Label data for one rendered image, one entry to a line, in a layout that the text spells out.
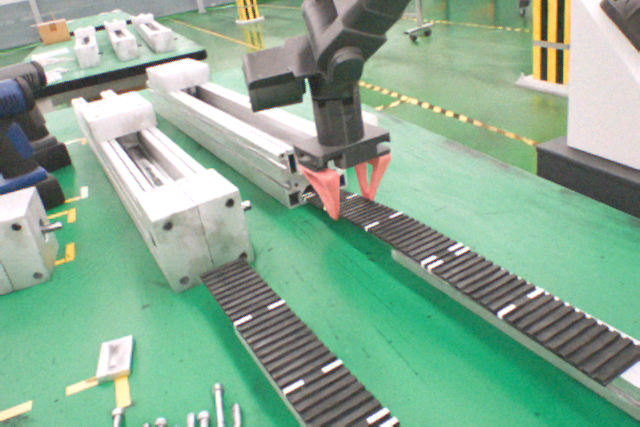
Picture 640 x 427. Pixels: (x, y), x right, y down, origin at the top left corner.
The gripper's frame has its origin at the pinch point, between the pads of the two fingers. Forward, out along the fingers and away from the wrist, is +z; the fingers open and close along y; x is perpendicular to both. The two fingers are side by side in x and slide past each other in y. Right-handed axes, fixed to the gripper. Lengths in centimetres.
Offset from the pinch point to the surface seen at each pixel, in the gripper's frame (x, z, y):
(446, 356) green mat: 25.4, 2.5, 7.2
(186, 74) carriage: -66, -9, 0
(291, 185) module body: -9.6, -1.0, 3.5
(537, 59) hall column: -195, 60, -274
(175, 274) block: -0.4, 0.0, 23.0
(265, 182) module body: -16.4, 0.3, 4.7
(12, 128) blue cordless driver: -43, -12, 36
